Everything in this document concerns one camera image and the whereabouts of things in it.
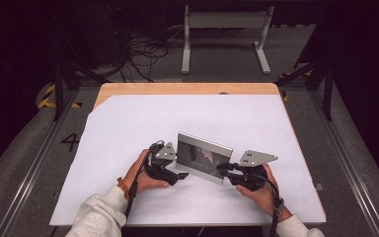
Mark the black metal stand frame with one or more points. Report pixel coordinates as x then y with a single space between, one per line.
325 89
59 85

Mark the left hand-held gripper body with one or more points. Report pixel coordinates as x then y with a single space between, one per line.
161 161

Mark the yellow black floor tape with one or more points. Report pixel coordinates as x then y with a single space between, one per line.
47 98

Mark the white metal stand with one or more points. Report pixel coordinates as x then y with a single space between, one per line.
225 21

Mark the small metal table bracket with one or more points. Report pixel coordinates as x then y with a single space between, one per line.
318 186

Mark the person's right hand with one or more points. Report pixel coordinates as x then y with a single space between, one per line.
265 199

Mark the person's left hand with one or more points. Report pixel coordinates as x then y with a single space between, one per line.
141 179

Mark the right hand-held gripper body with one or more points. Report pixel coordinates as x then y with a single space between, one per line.
253 171

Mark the aluminium floor rail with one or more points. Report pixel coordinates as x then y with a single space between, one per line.
36 158
345 158

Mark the white table sheet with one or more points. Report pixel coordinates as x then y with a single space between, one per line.
243 121

